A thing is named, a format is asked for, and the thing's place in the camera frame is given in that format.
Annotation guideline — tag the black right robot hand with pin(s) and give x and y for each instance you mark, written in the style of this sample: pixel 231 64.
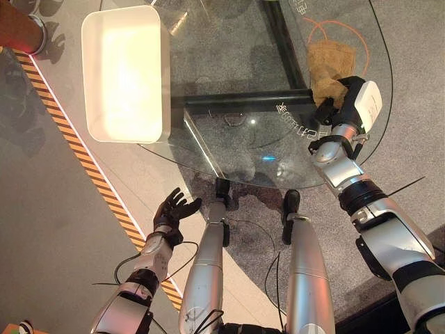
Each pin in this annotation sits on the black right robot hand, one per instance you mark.
pixel 354 101

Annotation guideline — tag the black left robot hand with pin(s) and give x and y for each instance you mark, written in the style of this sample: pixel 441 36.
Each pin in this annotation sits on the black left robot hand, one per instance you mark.
pixel 174 211

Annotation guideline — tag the tan cloth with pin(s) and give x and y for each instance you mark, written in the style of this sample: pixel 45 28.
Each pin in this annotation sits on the tan cloth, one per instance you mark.
pixel 328 67

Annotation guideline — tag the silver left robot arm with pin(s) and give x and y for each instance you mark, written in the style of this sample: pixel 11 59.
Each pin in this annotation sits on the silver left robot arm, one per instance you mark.
pixel 139 282

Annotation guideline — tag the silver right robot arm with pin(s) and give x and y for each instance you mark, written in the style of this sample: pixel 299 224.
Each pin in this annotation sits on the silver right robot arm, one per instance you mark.
pixel 379 222

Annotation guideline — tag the white rectangular basket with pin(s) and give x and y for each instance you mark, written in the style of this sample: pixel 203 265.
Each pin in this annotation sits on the white rectangular basket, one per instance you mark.
pixel 123 74

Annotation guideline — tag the silver left robot leg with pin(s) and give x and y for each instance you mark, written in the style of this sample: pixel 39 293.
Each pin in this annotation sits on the silver left robot leg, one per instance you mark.
pixel 206 264

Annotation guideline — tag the silver robot leg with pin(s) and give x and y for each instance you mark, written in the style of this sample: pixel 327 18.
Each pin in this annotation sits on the silver robot leg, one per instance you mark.
pixel 306 268
pixel 206 264

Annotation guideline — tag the yellow black hazard tape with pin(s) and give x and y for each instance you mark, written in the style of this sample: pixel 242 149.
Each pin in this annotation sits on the yellow black hazard tape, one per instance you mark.
pixel 80 153

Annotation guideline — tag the silver right robot leg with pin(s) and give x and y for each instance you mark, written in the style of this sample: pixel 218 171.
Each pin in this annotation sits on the silver right robot leg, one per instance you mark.
pixel 306 268

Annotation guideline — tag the brown cylindrical post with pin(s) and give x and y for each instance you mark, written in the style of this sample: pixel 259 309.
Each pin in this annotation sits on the brown cylindrical post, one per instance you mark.
pixel 21 29

